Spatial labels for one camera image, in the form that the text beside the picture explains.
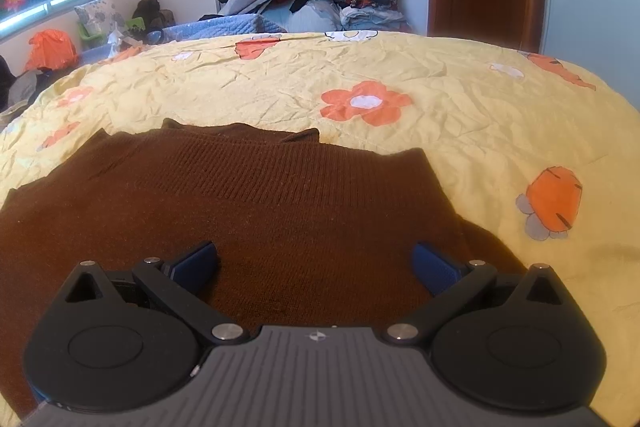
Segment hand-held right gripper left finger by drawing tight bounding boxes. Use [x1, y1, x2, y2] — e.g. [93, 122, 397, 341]
[52, 241, 251, 349]

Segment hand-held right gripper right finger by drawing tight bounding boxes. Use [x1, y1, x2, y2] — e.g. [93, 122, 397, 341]
[382, 243, 582, 349]

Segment brown knit sweater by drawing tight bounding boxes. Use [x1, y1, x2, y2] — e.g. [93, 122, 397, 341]
[0, 118, 528, 418]

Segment dark clothes heap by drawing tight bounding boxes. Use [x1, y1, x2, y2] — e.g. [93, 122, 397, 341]
[0, 54, 66, 118]

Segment yellow floral bed sheet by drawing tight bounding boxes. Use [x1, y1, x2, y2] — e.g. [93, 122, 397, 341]
[0, 31, 640, 427]

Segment blue quilted blanket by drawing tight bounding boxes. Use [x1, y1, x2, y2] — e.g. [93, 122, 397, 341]
[162, 14, 288, 42]

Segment green plastic stool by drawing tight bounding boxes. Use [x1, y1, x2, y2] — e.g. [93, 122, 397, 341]
[77, 18, 146, 48]

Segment dark green backpack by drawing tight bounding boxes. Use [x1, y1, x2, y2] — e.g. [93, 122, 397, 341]
[131, 0, 176, 32]

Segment orange plastic bag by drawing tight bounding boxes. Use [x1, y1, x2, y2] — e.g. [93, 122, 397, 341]
[25, 31, 80, 72]

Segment light blue bundle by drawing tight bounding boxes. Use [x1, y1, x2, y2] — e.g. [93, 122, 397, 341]
[287, 0, 346, 32]

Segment grey floral pillow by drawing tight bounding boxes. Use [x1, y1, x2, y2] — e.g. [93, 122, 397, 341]
[75, 0, 126, 38]

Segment window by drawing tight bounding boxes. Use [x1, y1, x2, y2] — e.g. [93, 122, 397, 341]
[0, 0, 106, 40]

